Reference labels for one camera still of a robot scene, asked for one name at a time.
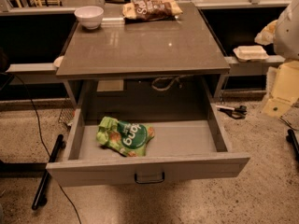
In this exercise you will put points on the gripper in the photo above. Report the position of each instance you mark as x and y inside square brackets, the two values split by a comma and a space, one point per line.
[288, 36]

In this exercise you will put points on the green rice chip bag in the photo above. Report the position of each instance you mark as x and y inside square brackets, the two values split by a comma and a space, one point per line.
[128, 139]

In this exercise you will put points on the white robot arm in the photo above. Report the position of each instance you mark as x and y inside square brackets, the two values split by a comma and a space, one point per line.
[283, 34]

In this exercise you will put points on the grey counter cabinet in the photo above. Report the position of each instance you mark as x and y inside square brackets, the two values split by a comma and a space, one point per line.
[121, 49]

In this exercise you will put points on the brown snack bag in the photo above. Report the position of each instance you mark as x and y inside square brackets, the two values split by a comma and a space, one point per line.
[150, 10]

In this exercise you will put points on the grey open drawer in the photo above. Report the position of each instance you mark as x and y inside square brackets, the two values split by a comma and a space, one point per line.
[184, 150]

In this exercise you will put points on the white takeout container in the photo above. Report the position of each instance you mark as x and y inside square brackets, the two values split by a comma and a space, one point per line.
[250, 53]

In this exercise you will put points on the black scissors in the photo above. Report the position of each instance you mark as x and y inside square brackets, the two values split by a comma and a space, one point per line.
[233, 112]

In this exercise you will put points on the black base bar right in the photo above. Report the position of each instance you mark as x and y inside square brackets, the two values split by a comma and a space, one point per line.
[291, 138]

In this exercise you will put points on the black base bar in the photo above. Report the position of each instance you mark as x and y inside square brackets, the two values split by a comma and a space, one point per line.
[40, 199]
[291, 138]

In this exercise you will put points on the white bowl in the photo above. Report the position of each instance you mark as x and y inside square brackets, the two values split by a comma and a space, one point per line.
[89, 17]

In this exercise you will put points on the black base bar left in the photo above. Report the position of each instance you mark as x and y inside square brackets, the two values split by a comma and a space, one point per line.
[40, 199]

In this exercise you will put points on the black drawer handle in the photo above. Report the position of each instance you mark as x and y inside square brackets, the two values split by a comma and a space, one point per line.
[149, 179]

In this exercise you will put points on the wire mesh basket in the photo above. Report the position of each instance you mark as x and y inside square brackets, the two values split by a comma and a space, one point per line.
[67, 113]

